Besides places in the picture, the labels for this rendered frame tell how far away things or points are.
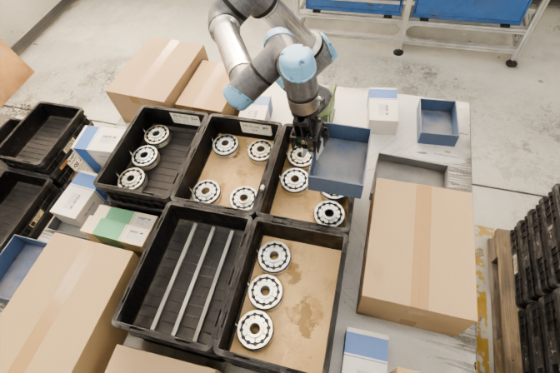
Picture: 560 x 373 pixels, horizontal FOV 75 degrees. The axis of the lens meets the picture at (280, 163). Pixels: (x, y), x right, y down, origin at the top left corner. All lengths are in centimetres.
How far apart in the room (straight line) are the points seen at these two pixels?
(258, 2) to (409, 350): 115
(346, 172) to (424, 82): 201
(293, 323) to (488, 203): 160
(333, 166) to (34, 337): 97
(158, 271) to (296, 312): 46
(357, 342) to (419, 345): 22
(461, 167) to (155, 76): 136
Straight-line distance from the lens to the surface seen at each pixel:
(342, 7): 305
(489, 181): 254
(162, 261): 130
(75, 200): 163
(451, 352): 133
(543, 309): 186
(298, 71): 78
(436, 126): 174
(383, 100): 168
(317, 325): 115
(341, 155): 111
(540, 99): 316
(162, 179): 147
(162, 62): 184
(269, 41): 90
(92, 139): 166
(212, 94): 165
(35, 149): 241
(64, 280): 134
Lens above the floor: 196
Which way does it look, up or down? 54 degrees down
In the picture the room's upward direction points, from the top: 8 degrees counter-clockwise
